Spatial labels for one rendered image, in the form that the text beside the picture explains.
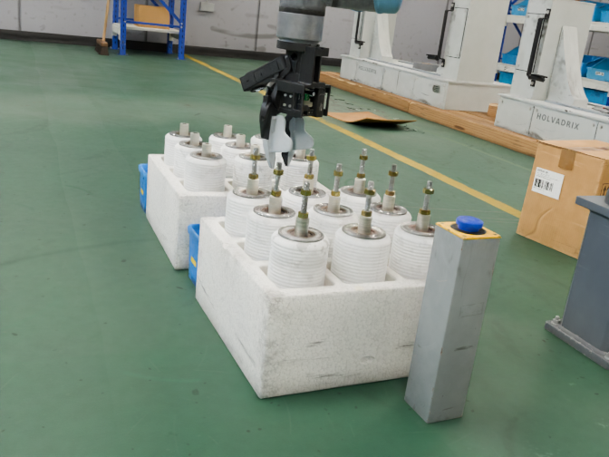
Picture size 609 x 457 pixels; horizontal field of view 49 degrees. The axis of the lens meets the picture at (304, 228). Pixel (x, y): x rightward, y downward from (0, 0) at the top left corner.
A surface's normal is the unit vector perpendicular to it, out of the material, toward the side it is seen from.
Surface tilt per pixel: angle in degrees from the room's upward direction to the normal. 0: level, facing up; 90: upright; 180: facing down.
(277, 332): 90
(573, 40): 68
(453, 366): 90
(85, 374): 0
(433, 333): 90
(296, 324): 90
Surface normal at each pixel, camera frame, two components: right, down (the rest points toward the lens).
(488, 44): 0.38, 0.33
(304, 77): -0.63, 0.18
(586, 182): -0.86, 0.07
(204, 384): 0.11, -0.94
